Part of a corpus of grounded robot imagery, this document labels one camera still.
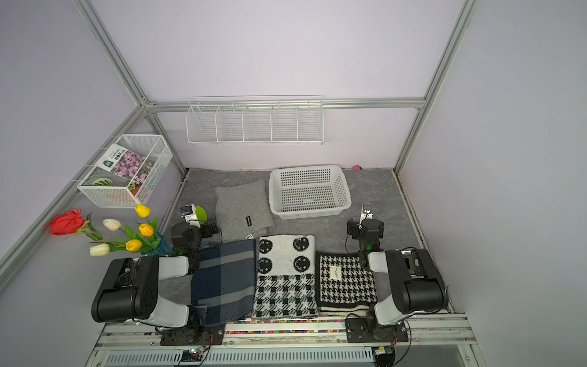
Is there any white black smiley scarf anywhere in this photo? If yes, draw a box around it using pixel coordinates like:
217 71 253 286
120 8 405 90
252 235 318 320

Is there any red artificial rose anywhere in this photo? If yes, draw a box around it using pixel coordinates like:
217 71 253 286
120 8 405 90
49 209 104 242

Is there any tulip bouquet in teal vase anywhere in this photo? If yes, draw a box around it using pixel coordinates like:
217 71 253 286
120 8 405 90
83 204 173 257

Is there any purple flower seed packet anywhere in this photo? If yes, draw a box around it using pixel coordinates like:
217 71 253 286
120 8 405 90
96 144 154 185

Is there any black white houndstooth scarf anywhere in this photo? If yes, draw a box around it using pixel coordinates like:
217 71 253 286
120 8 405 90
316 252 378 313

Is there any white plastic perforated basket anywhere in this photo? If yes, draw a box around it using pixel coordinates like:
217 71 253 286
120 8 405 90
269 165 352 220

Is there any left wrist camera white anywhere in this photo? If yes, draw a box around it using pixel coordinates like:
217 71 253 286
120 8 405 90
180 204 200 227

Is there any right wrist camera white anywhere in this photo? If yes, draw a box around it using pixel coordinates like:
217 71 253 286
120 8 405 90
359 205 373 223

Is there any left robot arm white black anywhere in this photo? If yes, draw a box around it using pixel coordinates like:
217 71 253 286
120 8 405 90
91 222 223 332

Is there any white wire side basket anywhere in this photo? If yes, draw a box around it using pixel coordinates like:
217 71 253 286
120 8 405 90
77 134 173 209

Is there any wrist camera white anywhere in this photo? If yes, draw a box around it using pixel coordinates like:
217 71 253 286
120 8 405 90
359 205 373 223
180 204 200 227

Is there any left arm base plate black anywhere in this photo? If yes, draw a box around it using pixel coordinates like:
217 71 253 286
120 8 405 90
160 324 226 347

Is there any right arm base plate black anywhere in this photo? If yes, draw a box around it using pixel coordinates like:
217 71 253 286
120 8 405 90
343 314 409 344

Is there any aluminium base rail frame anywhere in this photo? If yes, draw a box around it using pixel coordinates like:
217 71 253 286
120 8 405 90
86 313 486 366

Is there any white wire wall shelf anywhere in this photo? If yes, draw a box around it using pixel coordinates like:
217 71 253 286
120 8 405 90
186 95 325 145

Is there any navy grey plaid scarf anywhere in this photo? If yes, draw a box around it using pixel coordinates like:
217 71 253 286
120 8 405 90
190 239 257 327

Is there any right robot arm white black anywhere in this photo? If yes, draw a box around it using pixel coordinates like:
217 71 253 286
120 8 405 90
346 218 449 330

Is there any green toy shovel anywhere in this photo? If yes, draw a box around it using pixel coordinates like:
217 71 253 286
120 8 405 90
194 206 208 226

